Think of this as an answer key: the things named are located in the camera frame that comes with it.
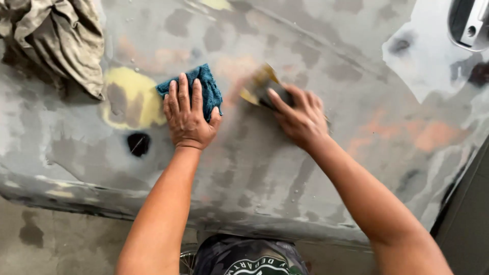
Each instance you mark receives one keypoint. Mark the person's left hand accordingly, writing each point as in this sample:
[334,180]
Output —
[189,122]

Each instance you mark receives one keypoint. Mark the person's right hand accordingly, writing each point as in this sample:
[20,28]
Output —
[300,114]

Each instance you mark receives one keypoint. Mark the blue cloth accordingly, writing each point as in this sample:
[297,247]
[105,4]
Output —
[208,86]

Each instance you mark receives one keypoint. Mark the yellow sanding block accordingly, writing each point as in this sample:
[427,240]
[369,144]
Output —
[259,89]

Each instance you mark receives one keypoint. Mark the sanded grey car door panel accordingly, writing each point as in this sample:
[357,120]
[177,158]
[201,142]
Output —
[267,160]

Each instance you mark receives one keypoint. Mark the spoked wheel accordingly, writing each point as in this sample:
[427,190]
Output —
[187,261]

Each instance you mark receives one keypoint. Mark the person's dark printed shirt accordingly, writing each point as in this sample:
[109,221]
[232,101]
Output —
[250,258]

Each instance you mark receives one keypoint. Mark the dirty beige rag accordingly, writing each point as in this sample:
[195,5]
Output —
[57,38]

